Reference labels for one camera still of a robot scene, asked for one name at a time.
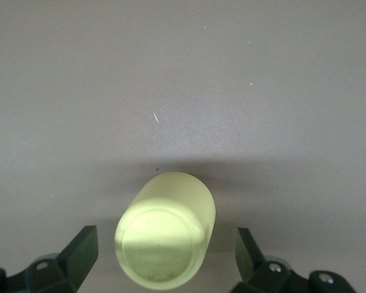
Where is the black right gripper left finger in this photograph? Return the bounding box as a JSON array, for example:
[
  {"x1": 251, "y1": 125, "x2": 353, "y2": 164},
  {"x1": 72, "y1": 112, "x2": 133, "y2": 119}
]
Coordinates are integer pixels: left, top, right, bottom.
[{"x1": 0, "y1": 225, "x2": 99, "y2": 293}]

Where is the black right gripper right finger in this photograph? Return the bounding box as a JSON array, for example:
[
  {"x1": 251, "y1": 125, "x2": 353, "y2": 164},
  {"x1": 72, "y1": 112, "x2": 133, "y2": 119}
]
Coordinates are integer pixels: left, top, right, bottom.
[{"x1": 231, "y1": 227, "x2": 356, "y2": 293}]

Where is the yellow plastic cup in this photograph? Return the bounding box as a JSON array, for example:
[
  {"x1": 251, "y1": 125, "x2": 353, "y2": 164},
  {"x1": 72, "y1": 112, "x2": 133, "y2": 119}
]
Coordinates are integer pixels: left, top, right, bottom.
[{"x1": 113, "y1": 171, "x2": 216, "y2": 292}]

